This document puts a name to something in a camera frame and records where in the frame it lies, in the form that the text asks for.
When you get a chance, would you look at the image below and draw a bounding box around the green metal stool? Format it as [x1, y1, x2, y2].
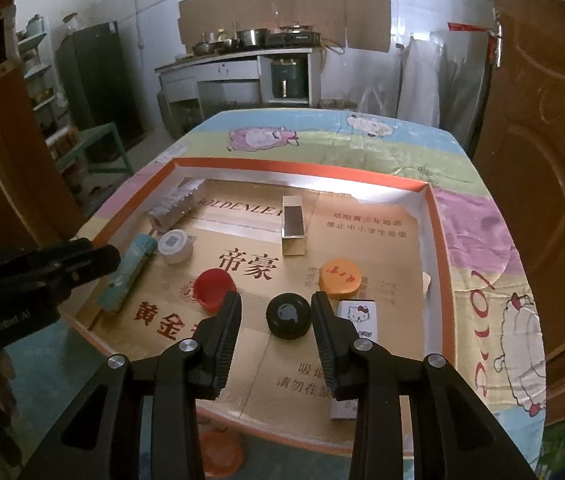
[54, 121, 135, 177]

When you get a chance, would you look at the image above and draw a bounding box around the orange open bottle cap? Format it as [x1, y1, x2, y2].
[200, 429, 244, 479]

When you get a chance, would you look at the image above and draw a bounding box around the black bottle cap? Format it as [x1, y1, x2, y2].
[265, 292, 312, 340]

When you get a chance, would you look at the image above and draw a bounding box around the clear patterned lighter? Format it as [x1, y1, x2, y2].
[148, 179, 205, 234]

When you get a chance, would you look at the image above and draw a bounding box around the steel cooking pot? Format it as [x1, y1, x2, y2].
[236, 28, 269, 49]

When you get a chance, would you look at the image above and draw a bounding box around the cartoon print tablecloth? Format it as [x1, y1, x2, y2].
[83, 110, 546, 465]

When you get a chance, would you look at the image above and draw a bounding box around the black gas stove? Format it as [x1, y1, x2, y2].
[265, 25, 322, 49]

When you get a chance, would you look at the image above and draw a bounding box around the gold rectangular box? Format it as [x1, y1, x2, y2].
[281, 195, 307, 257]

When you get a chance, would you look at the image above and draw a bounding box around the white bottle cap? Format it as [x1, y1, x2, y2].
[158, 229, 196, 266]

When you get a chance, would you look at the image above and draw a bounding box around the brown wooden door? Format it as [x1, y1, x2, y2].
[473, 0, 565, 424]

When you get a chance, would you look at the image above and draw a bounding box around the white hello kitty lighter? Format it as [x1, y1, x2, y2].
[330, 299, 379, 420]

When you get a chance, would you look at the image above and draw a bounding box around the dark refrigerator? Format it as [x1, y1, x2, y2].
[56, 21, 144, 148]

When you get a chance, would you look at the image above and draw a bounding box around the orange rimmed cardboard tray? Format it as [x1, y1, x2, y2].
[61, 157, 456, 455]

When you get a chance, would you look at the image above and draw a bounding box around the teal floral lighter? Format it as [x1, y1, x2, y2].
[97, 233, 158, 312]

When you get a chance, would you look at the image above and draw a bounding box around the cardboard wall sheet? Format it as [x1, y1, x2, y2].
[178, 0, 391, 52]

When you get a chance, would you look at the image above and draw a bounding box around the white kitchen counter cabinet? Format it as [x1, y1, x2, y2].
[156, 47, 323, 119]

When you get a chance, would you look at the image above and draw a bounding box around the brown left door frame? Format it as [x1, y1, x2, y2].
[0, 0, 85, 252]

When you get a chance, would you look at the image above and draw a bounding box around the green air fryer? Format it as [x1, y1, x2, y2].
[270, 58, 309, 99]

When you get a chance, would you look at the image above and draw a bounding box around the red bottle cap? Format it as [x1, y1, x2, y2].
[192, 268, 237, 314]

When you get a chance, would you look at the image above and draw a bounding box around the orange flat bottle cap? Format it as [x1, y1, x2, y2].
[319, 258, 362, 299]

